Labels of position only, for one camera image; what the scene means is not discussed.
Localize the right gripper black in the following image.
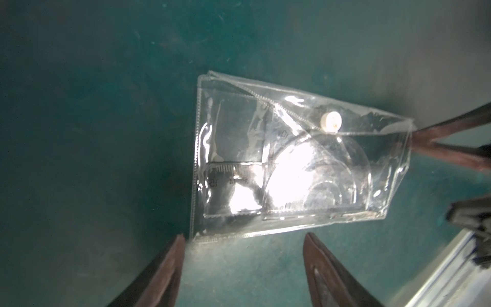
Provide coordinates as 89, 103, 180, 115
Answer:
412, 103, 490, 269

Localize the clear plastic protractor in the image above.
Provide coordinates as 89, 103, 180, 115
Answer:
265, 133, 372, 216

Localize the clear plastic ruler pouch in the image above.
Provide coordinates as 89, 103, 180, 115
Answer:
190, 71, 414, 243

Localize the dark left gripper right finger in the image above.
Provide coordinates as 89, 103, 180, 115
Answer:
303, 232, 382, 307

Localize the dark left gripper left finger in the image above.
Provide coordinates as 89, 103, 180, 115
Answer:
109, 235, 185, 307

